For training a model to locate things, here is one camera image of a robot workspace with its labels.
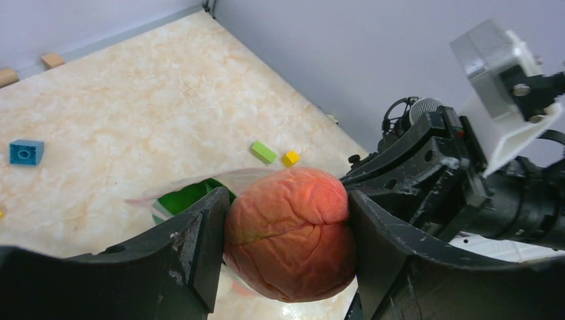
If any red peach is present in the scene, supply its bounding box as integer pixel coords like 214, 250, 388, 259
224, 167, 356, 303

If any small wooden piece at wall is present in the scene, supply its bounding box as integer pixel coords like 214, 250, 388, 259
41, 53, 65, 69

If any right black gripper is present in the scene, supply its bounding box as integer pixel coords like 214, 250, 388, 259
340, 107, 492, 241

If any wooden cylinder at wall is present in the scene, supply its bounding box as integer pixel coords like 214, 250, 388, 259
0, 67, 19, 88

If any blue square block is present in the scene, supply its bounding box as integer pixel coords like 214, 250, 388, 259
9, 139, 45, 166

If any green leafy vegetable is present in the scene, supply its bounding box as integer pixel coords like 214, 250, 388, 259
152, 178, 227, 225

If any clear pink-dotted zip bag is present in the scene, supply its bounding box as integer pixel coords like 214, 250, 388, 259
125, 167, 283, 301

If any black microphone on stand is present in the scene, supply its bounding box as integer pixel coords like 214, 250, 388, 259
347, 97, 443, 167

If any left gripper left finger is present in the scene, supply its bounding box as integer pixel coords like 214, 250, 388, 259
1, 187, 230, 319

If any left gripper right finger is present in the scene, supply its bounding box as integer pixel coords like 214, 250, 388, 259
346, 191, 564, 319

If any green block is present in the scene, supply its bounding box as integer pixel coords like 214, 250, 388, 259
250, 141, 277, 164

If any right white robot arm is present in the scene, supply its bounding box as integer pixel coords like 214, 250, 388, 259
341, 107, 564, 250

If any yellow cube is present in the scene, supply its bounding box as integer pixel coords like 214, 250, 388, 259
281, 151, 300, 167

